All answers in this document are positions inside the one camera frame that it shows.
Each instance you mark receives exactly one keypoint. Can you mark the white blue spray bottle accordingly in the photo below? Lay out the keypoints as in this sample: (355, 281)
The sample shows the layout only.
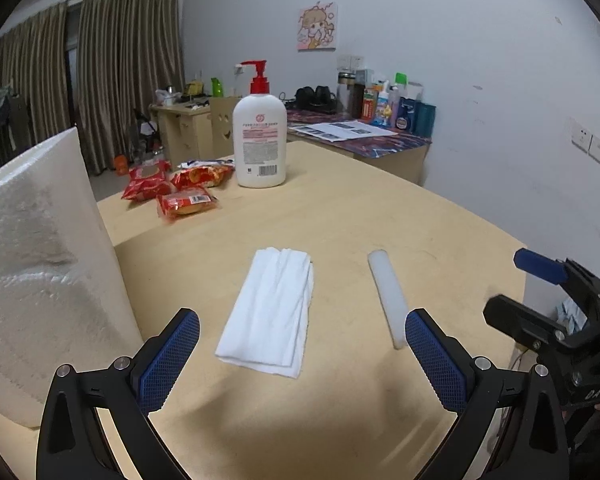
(384, 107)

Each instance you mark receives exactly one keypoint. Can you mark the printed paper sheets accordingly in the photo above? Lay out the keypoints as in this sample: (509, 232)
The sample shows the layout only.
(340, 130)

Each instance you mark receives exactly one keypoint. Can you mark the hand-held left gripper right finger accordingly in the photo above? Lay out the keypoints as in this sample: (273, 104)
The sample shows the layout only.
(435, 355)

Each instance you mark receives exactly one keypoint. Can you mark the orange bottle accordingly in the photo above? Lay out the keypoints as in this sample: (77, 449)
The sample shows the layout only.
(121, 165)

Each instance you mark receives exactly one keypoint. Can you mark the brown curtain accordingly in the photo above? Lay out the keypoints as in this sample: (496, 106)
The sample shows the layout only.
(25, 75)
(130, 60)

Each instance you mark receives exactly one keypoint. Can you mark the white blue snack packet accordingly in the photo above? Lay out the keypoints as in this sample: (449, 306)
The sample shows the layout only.
(205, 162)

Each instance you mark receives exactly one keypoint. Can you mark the cartoon wall poster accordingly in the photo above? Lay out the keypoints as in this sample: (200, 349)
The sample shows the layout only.
(317, 26)

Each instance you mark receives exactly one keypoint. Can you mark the orange carton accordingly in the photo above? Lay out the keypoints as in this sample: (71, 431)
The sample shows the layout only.
(371, 105)

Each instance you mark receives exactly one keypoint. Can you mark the white lotion pump bottle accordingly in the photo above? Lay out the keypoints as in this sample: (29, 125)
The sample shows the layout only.
(259, 130)

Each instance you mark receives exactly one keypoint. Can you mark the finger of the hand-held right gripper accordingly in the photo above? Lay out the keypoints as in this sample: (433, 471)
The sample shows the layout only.
(525, 322)
(537, 265)

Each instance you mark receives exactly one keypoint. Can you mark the green plastic bottle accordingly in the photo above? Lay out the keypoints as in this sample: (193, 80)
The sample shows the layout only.
(217, 87)

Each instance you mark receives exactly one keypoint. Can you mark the white towel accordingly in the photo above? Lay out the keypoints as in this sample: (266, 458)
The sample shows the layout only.
(270, 310)

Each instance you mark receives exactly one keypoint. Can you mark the green capped white bottle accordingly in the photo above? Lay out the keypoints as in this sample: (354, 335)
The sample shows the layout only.
(401, 85)

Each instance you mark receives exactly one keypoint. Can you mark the black folding rack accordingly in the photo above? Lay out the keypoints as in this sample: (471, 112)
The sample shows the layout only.
(145, 130)

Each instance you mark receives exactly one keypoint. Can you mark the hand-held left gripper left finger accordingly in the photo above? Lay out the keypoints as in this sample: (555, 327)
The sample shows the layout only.
(170, 355)

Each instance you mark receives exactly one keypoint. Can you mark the dark steel thermos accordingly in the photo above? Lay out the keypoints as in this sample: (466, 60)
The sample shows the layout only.
(349, 97)

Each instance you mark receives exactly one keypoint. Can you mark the wooden chair smiley cutout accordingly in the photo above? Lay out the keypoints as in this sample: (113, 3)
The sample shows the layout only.
(224, 127)

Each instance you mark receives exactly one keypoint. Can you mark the dark blue round bottle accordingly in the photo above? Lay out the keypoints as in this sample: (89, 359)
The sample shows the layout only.
(405, 117)

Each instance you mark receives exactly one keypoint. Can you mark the white double wall socket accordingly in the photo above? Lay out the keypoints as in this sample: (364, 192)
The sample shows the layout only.
(587, 140)

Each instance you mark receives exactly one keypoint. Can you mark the teal cup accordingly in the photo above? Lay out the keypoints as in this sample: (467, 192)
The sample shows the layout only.
(425, 119)

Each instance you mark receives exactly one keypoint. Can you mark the white plastic tube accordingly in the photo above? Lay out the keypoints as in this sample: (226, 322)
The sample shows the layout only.
(387, 290)

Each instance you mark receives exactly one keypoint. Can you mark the light wooden desk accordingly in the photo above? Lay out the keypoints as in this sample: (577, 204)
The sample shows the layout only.
(185, 130)

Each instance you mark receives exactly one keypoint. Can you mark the white foam box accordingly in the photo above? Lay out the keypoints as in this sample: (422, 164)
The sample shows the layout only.
(40, 260)

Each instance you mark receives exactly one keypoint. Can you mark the desk with patterned cloth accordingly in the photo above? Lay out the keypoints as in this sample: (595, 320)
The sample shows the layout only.
(380, 152)

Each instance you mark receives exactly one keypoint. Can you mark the dark hanging clothes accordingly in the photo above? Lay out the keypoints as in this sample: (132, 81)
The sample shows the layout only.
(0, 115)

